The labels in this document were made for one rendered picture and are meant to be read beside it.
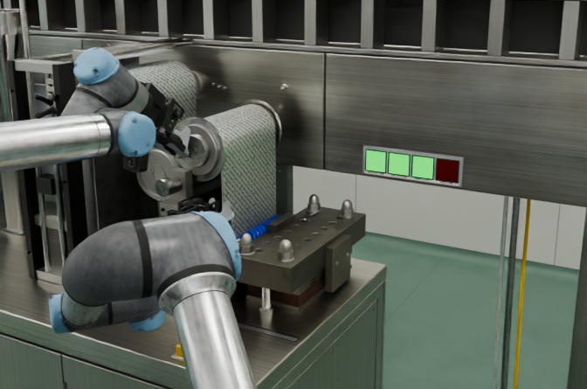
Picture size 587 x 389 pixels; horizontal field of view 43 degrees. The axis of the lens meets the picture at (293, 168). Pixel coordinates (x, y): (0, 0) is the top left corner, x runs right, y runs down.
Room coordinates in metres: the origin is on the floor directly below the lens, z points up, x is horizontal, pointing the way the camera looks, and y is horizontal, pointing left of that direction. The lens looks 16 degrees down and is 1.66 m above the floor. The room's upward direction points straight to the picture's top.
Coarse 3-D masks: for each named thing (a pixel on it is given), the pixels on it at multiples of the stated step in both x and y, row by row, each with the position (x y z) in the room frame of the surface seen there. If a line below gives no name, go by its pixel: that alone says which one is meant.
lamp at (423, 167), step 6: (414, 156) 1.71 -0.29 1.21; (420, 156) 1.71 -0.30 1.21; (414, 162) 1.71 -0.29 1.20; (420, 162) 1.71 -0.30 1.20; (426, 162) 1.70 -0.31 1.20; (432, 162) 1.69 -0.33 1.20; (414, 168) 1.71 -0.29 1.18; (420, 168) 1.71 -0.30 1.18; (426, 168) 1.70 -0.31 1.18; (432, 168) 1.69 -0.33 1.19; (414, 174) 1.71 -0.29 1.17; (420, 174) 1.71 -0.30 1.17; (426, 174) 1.70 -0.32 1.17
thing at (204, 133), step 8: (184, 128) 1.63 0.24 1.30; (192, 128) 1.62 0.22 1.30; (200, 128) 1.61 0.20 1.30; (208, 136) 1.60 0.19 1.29; (208, 144) 1.60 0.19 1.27; (216, 144) 1.60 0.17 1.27; (216, 152) 1.59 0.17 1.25; (208, 160) 1.60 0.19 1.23; (216, 160) 1.59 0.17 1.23; (184, 168) 1.63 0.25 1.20; (192, 168) 1.62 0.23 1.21; (200, 168) 1.61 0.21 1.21; (208, 168) 1.60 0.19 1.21
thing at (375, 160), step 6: (366, 156) 1.77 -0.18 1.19; (372, 156) 1.77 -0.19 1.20; (378, 156) 1.76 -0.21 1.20; (384, 156) 1.75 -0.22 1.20; (366, 162) 1.77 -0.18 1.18; (372, 162) 1.77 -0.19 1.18; (378, 162) 1.76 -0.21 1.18; (384, 162) 1.75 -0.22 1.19; (366, 168) 1.77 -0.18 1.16; (372, 168) 1.77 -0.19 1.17; (378, 168) 1.76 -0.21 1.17; (384, 168) 1.75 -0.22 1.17
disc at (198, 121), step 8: (184, 120) 1.64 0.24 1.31; (192, 120) 1.63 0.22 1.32; (200, 120) 1.62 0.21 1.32; (176, 128) 1.65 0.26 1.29; (208, 128) 1.61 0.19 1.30; (216, 128) 1.61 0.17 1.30; (216, 136) 1.60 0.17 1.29; (224, 152) 1.59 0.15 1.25; (176, 160) 1.66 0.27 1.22; (224, 160) 1.59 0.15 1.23; (216, 168) 1.60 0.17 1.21; (192, 176) 1.63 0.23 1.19; (200, 176) 1.62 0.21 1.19; (208, 176) 1.61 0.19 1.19; (216, 176) 1.60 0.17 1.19
